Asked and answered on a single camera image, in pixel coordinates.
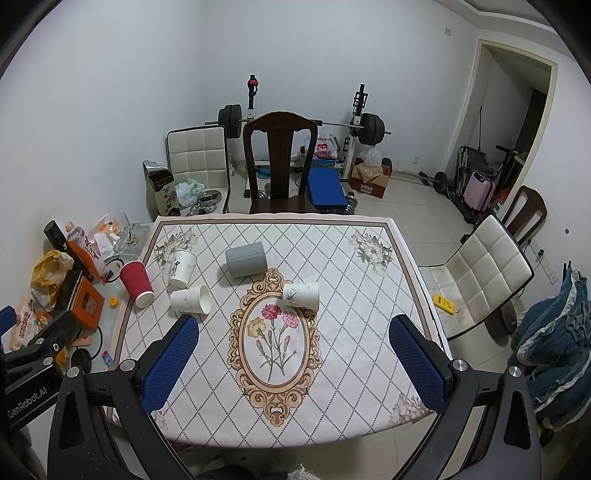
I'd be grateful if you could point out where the red ribbed paper cup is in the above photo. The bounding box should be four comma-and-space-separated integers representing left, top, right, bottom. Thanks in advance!
120, 260, 154, 309

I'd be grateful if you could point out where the white paper cup lying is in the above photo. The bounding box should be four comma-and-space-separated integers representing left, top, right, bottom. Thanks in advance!
170, 284, 212, 315

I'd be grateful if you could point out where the white paper cup with text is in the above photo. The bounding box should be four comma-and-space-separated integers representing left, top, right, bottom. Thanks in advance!
169, 250, 197, 289

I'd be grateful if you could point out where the white paper cup floral print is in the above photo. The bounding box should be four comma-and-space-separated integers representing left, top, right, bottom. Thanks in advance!
283, 282, 320, 311

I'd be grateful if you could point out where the grey ribbed cup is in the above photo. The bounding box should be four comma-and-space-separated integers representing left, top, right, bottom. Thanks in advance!
225, 242, 267, 278

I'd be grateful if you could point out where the black gripper device GenRobot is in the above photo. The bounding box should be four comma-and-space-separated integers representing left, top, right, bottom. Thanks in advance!
0, 304, 91, 432

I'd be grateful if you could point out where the blue denim clothes pile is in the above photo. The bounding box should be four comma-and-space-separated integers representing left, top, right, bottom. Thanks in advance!
513, 263, 590, 431

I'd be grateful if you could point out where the snack packet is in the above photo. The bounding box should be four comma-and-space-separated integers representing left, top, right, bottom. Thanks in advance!
9, 296, 49, 351

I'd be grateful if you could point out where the orange box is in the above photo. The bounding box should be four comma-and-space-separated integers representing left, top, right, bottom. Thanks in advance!
65, 277, 104, 331

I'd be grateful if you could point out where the yellow small box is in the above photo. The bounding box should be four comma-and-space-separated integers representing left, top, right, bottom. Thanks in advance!
432, 293, 457, 315

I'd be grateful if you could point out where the white quilted chair right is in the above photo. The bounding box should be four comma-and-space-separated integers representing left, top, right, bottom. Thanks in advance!
420, 215, 534, 340

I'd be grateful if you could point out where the yellow plastic bag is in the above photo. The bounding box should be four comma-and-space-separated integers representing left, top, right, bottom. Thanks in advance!
30, 250, 74, 311

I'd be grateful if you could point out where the clear glass ashtray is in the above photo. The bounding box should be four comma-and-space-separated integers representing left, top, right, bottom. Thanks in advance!
114, 223, 151, 258

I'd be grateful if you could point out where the floral patterned tablecloth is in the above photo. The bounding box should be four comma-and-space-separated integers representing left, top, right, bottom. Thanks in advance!
108, 214, 447, 448

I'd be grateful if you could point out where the dark wooden chair right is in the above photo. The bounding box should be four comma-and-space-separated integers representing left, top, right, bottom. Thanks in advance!
502, 185, 548, 247

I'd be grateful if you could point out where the pink suitcase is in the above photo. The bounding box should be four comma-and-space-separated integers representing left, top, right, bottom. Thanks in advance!
464, 172, 495, 212

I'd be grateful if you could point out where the dark printed carton box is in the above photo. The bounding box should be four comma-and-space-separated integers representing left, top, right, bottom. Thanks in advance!
142, 160, 180, 216

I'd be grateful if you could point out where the dumbbell on floor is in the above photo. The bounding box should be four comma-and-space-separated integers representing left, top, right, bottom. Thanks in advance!
419, 171, 449, 196

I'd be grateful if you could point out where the green white plastic bag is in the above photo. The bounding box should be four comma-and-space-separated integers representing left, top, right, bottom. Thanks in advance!
175, 178, 205, 208

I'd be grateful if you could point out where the black folded stroller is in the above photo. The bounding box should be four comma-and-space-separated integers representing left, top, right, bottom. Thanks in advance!
453, 145, 524, 215

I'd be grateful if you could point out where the brown cardboard box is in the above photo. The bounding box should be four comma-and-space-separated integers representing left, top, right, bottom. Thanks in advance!
349, 163, 391, 199

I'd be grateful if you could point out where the blue padded bench seat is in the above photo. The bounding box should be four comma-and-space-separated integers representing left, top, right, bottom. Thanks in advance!
308, 168, 346, 209

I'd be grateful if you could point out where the white quilted leather chair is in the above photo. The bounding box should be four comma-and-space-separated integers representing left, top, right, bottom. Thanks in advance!
165, 125, 230, 214

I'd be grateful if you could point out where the barbell with black plates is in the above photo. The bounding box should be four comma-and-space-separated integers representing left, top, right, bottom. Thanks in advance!
206, 104, 391, 146

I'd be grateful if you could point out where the red white plastic bag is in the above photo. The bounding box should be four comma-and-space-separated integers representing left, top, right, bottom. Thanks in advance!
314, 134, 339, 160

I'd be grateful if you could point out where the white weight bench rack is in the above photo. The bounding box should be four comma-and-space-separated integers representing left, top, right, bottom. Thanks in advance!
243, 73, 371, 182

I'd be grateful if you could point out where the dark wooden dining chair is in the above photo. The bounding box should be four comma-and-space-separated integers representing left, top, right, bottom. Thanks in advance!
242, 111, 318, 214

